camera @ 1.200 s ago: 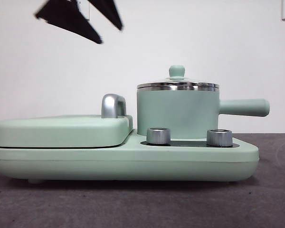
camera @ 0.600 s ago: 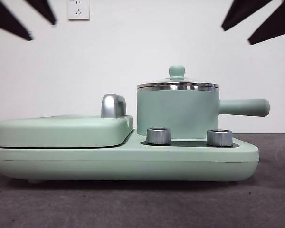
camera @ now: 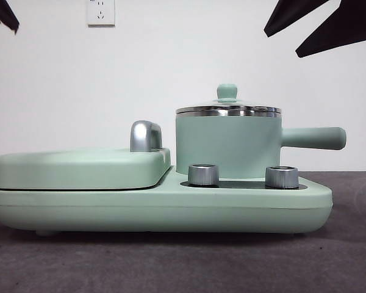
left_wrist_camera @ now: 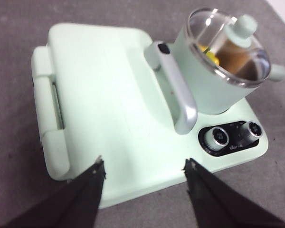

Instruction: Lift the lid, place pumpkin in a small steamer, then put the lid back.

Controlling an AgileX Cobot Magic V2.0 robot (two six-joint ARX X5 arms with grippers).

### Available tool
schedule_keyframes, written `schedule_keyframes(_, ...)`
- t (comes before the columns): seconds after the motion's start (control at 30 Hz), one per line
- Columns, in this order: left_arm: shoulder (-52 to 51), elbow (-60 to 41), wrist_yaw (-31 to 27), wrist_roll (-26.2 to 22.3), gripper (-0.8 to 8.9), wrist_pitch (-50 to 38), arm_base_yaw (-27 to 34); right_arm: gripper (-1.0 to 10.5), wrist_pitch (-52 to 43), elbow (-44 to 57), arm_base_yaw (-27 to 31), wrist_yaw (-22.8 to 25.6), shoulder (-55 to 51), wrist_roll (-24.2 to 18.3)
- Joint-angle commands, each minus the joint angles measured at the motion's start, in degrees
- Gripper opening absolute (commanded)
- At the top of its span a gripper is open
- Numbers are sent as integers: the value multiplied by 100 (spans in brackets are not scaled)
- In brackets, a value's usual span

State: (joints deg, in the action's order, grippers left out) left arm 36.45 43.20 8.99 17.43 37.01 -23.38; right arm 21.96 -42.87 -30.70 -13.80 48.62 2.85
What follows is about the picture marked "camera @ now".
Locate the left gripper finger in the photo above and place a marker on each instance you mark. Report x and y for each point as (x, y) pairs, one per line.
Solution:
(3, 12)

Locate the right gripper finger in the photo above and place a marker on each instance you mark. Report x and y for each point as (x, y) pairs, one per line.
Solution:
(344, 27)
(292, 15)

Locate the glass lid with green knob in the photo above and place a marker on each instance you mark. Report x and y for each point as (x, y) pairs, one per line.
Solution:
(227, 93)

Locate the round silver control knob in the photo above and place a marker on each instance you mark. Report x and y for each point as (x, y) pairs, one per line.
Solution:
(202, 175)
(282, 177)

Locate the green breakfast machine base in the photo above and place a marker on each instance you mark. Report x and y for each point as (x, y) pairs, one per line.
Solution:
(262, 207)

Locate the white wall socket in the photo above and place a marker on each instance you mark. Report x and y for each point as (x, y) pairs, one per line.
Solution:
(101, 13)

